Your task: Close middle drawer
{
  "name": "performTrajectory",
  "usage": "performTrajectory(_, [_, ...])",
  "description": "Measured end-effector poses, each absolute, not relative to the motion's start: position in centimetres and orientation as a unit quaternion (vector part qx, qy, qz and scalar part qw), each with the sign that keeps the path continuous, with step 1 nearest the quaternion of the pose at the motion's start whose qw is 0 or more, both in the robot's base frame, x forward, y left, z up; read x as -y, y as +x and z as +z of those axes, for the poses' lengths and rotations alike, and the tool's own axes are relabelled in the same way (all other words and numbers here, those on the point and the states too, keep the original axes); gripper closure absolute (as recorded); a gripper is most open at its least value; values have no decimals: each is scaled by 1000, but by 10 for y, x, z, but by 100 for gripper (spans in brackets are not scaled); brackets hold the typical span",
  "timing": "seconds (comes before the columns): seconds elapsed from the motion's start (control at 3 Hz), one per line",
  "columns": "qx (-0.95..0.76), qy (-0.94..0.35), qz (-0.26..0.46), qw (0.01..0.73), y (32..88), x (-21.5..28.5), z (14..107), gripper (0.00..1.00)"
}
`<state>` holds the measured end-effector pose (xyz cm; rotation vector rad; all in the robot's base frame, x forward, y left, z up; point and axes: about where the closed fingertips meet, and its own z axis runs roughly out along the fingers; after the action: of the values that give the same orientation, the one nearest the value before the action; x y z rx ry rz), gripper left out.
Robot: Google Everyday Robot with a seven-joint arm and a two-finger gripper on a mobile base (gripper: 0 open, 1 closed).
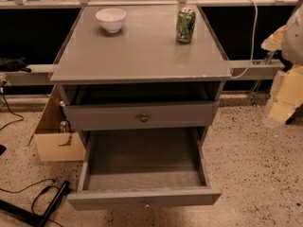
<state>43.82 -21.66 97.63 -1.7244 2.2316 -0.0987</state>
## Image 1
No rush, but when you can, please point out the grey drawer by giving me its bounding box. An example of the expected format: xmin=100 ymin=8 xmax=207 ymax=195
xmin=67 ymin=127 xmax=222 ymax=210
xmin=64 ymin=101 xmax=219 ymax=131

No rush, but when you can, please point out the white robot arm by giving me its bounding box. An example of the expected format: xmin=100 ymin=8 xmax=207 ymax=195
xmin=261 ymin=6 xmax=303 ymax=128

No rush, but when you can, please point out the grey top drawer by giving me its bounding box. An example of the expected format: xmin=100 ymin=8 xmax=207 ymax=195
xmin=64 ymin=101 xmax=219 ymax=131

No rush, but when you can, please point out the grey drawer cabinet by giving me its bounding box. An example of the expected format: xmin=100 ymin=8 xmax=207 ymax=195
xmin=50 ymin=3 xmax=233 ymax=137

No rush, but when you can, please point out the metal diagonal pole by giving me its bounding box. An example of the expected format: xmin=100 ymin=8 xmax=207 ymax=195
xmin=248 ymin=51 xmax=276 ymax=107

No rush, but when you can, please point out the green soda can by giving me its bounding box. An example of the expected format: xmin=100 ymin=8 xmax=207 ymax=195
xmin=176 ymin=7 xmax=196 ymax=44

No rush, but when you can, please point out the white ceramic bowl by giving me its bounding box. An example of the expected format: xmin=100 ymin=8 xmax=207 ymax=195
xmin=96 ymin=8 xmax=127 ymax=33

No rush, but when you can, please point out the cardboard box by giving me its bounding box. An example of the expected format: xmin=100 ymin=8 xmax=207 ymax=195
xmin=33 ymin=87 xmax=85 ymax=162

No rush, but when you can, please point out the black stand base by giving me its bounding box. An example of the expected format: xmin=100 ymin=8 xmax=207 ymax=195
xmin=0 ymin=180 xmax=72 ymax=227

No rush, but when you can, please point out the white cable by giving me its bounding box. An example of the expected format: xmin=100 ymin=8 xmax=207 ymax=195
xmin=230 ymin=0 xmax=259 ymax=80

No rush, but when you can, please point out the black floor cable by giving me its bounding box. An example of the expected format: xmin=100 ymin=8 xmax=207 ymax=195
xmin=0 ymin=177 xmax=60 ymax=195

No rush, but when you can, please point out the metal rail frame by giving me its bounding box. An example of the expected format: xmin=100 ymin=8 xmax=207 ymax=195
xmin=0 ymin=0 xmax=291 ymax=86

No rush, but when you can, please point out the black cloth on rail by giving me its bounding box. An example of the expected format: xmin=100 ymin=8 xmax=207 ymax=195
xmin=0 ymin=58 xmax=31 ymax=73

